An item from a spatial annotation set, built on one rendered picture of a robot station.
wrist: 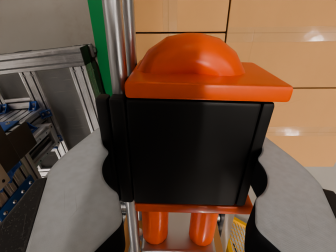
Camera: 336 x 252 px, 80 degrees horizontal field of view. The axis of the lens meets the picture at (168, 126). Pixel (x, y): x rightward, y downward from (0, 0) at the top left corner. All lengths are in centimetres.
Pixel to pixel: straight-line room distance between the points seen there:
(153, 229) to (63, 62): 113
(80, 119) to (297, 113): 115
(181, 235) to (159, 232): 3
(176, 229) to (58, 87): 119
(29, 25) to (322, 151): 170
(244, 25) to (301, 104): 40
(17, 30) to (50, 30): 20
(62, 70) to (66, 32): 27
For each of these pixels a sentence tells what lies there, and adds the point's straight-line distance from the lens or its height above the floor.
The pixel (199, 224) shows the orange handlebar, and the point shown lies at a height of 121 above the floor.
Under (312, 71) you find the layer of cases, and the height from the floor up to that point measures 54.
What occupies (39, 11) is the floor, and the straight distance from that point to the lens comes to 150.
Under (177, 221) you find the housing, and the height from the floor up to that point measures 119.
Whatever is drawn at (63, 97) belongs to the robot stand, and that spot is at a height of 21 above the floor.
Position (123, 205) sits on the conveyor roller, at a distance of 125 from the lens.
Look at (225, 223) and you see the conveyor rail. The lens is 128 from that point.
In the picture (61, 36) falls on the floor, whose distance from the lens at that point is 147.
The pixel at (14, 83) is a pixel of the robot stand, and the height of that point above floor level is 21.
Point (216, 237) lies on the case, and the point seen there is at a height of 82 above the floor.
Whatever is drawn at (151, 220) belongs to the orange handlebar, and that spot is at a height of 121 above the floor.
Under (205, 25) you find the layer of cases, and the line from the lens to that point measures 77.
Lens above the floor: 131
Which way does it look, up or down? 61 degrees down
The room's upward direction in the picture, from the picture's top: 179 degrees counter-clockwise
